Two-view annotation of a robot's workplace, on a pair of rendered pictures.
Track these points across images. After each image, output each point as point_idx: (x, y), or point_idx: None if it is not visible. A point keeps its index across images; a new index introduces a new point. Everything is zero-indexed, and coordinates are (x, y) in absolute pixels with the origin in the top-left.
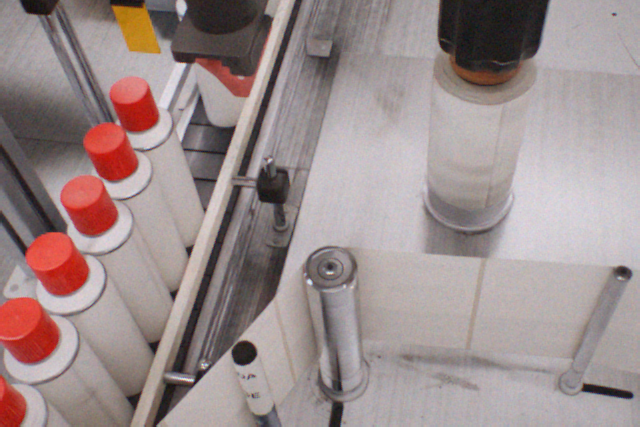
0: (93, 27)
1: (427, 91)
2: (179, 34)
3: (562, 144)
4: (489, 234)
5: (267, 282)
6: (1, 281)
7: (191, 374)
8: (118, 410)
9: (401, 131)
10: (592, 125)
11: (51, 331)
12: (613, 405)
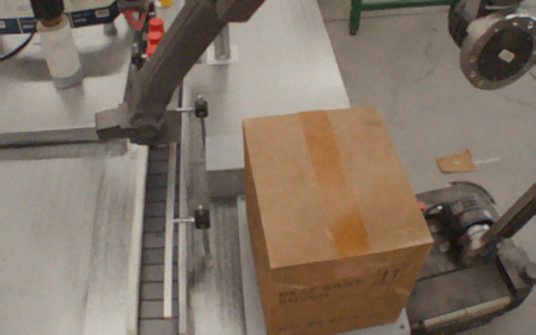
0: None
1: (78, 112)
2: None
3: (30, 100)
4: None
5: (143, 63)
6: (240, 48)
7: (150, 14)
8: None
9: (90, 95)
10: (16, 109)
11: None
12: (38, 41)
